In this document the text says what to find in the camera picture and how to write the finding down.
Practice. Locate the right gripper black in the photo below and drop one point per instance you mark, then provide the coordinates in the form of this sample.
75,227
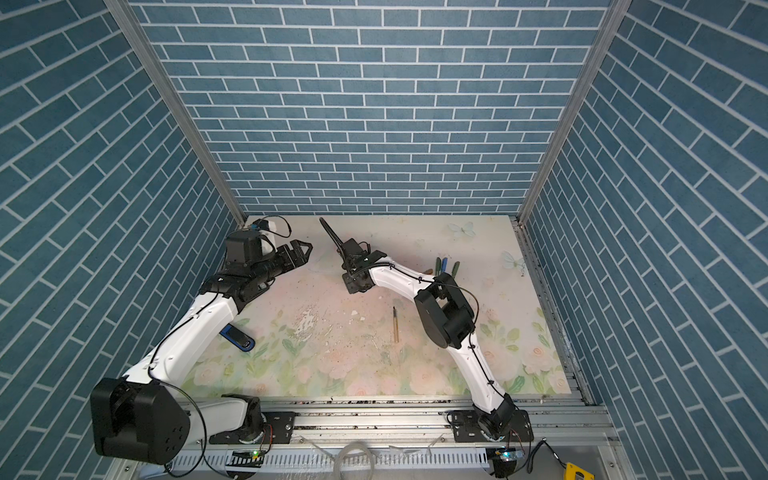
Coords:
349,284

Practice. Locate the blue stapler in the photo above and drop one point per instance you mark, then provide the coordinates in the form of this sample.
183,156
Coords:
238,338

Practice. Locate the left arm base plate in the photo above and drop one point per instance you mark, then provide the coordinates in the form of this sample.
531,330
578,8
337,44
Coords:
270,428

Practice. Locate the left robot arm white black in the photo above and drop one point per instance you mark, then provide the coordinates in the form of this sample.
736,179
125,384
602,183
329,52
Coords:
144,415

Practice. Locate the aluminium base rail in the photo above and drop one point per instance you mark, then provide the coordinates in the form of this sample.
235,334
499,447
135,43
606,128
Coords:
408,434

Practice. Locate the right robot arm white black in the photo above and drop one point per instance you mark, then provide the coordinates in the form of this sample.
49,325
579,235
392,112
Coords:
449,322

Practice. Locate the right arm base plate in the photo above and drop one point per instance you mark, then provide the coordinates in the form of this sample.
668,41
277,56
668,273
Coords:
473,426

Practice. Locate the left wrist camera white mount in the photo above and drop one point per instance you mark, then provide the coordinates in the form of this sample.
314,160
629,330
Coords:
271,228

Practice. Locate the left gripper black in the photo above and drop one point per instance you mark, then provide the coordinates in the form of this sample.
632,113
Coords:
299,258

